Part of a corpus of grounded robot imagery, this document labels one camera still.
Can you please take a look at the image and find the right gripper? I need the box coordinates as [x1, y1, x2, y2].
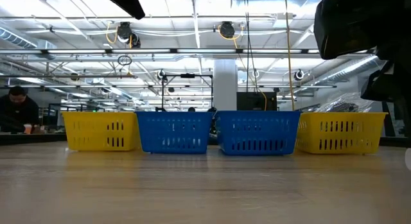
[313, 0, 411, 138]

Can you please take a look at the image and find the bagged black shower puff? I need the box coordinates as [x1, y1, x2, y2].
[316, 92, 375, 114]

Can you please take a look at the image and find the yellow plastic basket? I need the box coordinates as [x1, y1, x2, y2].
[295, 112, 389, 155]
[62, 111, 141, 151]

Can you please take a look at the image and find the long ceiling light strip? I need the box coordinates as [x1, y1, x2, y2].
[0, 48, 376, 55]

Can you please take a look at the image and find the white pillar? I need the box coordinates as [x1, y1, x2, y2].
[213, 59, 238, 112]

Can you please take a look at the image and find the blue plastic basket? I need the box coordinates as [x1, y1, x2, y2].
[214, 110, 302, 156]
[135, 110, 214, 155]

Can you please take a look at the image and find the black cabinet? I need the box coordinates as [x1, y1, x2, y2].
[236, 91, 278, 112]

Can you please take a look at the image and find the silver ventilation duct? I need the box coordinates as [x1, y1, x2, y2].
[313, 55, 381, 87]

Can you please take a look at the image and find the black frame stand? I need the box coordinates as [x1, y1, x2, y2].
[161, 73, 214, 112]

